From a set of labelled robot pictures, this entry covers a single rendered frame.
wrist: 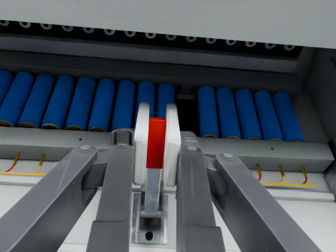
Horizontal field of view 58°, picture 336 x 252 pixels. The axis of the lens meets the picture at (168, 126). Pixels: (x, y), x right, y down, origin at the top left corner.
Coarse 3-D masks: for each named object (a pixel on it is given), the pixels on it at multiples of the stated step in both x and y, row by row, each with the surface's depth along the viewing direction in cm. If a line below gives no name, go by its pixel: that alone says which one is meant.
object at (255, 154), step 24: (0, 144) 24; (24, 144) 24; (48, 144) 25; (72, 144) 25; (96, 144) 25; (216, 144) 26; (240, 144) 26; (264, 144) 27; (288, 144) 27; (312, 144) 27; (264, 168) 27; (288, 168) 27; (312, 168) 27
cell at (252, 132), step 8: (240, 96) 31; (248, 96) 31; (240, 104) 30; (248, 104) 30; (240, 112) 30; (248, 112) 29; (240, 120) 30; (248, 120) 29; (256, 120) 29; (240, 128) 29; (248, 128) 28; (256, 128) 28; (248, 136) 28; (256, 136) 28
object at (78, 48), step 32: (192, 64) 33; (224, 64) 33; (256, 64) 33; (288, 64) 32; (192, 96) 33; (320, 96) 33; (320, 128) 32; (0, 160) 26; (32, 160) 26; (0, 192) 24; (96, 192) 25; (224, 224) 24; (320, 224) 25
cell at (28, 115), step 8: (40, 80) 30; (48, 80) 30; (32, 88) 29; (40, 88) 29; (48, 88) 30; (32, 96) 28; (40, 96) 28; (48, 96) 29; (32, 104) 28; (40, 104) 28; (24, 112) 27; (32, 112) 27; (40, 112) 28; (24, 120) 26; (32, 120) 27; (40, 120) 28
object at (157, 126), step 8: (152, 120) 20; (160, 120) 20; (152, 128) 20; (160, 128) 20; (152, 136) 20; (160, 136) 20; (152, 144) 20; (160, 144) 20; (152, 152) 21; (160, 152) 21; (152, 160) 21; (160, 160) 21; (152, 168) 21; (160, 168) 21; (152, 176) 21; (152, 184) 21; (152, 192) 22; (152, 200) 22; (144, 208) 22; (152, 208) 22
